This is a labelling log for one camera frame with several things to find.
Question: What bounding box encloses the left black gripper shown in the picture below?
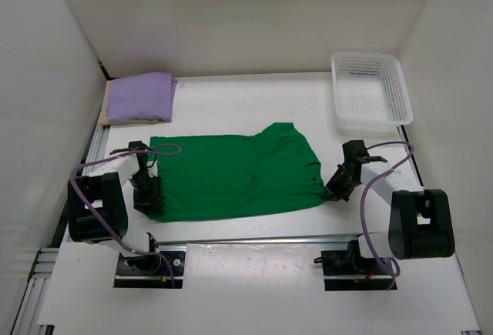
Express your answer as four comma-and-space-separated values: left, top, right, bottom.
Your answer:
128, 170, 162, 216

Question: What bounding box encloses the green t shirt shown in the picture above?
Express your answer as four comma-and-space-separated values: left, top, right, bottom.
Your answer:
149, 122, 324, 223

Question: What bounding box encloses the beige t shirt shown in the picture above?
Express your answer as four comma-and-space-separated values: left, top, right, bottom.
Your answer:
98, 81, 159, 126

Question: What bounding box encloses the purple t shirt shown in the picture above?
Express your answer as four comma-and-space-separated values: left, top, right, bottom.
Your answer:
106, 72, 178, 124

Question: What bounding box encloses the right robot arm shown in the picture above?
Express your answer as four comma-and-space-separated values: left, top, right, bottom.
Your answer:
324, 156, 455, 273

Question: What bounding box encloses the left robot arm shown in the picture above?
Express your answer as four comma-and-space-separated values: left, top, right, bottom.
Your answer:
68, 150, 162, 273

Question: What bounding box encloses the white plastic basket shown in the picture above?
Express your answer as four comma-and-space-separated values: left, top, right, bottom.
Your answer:
331, 52, 414, 133

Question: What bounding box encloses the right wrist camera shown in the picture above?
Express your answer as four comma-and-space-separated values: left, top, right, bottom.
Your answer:
342, 139, 387, 165

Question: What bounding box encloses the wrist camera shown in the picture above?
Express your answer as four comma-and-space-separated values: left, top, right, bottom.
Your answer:
342, 139, 387, 165
109, 141, 157, 169

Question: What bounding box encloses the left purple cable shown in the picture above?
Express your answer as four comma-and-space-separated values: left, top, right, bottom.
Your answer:
70, 142, 183, 286

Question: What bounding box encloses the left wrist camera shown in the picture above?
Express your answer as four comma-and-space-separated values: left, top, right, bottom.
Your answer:
109, 141, 157, 169

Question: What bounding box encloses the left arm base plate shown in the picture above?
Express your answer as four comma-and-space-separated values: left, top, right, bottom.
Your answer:
113, 249, 186, 289

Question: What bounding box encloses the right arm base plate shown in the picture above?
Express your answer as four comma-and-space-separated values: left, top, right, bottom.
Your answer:
314, 250, 397, 292

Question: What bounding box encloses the aluminium frame rail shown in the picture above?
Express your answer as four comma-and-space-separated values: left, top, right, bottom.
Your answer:
11, 125, 113, 334

